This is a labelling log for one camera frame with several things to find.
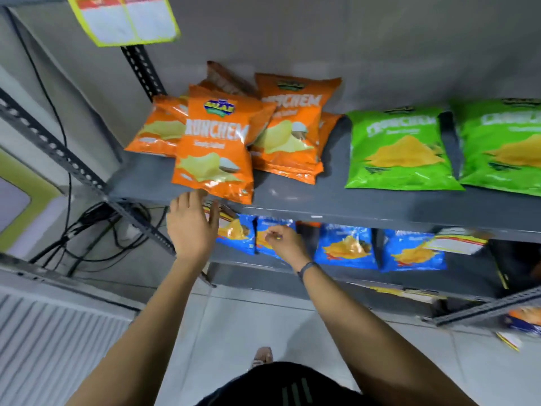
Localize person's left hand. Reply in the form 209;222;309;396
167;189;221;262

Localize person's right hand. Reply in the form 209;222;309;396
265;225;312;272

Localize person's right forearm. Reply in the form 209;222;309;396
297;266;480;406

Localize person's left forearm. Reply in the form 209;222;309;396
67;254;211;406

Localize blue chips packet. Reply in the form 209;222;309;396
205;205;257;255
255;215;296;261
314;224;378;270
379;229;448;273

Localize black wristband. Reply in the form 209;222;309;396
297;261;319;281

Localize grey metal shelf rack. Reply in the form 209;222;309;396
0;0;541;330

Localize large orange chips packet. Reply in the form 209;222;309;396
171;85;278;206

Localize white power adapter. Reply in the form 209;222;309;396
118;224;142;246

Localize person's sandalled foot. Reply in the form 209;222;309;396
252;347;274;369

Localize person's black shorts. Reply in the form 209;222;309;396
196;361;383;406

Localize green chips packet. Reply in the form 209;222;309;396
344;106;465;192
451;98;541;197

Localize yellow-edged shelf label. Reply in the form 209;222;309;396
422;232;489;256

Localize yellow-bordered board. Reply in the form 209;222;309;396
0;147;63;252

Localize white ribbed panel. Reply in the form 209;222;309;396
0;287;136;406

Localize yellow-edged hanging sign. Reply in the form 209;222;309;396
65;0;181;48

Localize small yellow price tag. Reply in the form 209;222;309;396
495;331;523;352

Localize orange and blue snack packet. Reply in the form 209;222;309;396
504;308;541;337

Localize black cables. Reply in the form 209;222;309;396
8;12;170;279

